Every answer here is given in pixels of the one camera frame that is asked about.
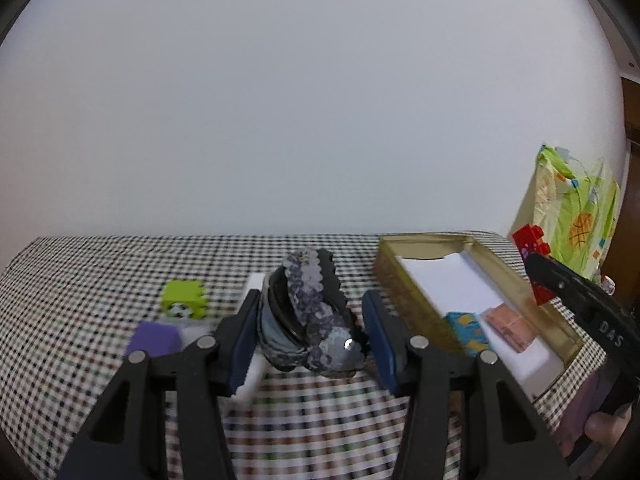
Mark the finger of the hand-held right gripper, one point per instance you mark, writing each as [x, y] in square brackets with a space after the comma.
[560, 277]

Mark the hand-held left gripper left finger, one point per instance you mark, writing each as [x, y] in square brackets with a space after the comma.
[245, 340]

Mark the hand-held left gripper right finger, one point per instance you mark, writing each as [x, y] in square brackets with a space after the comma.
[380, 340]

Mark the gold box with white lining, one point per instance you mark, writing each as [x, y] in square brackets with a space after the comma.
[405, 300]

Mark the red toy brick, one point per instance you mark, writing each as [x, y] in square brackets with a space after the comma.
[530, 240]

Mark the white rectangular block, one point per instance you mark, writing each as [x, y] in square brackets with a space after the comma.
[255, 282]

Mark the green toy block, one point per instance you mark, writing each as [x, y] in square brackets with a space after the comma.
[185, 294]

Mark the person's right hand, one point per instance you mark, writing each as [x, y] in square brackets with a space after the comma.
[606, 426]

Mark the small white block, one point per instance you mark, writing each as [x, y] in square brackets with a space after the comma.
[194, 331]

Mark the green printed cloth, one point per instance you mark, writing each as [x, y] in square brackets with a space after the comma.
[575, 210]

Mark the purple toy block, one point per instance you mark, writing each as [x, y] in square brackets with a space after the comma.
[152, 339]

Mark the wooden wardrobe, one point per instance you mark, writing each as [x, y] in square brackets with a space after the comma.
[633, 185]

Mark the checked tablecloth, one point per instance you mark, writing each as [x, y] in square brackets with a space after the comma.
[100, 280]

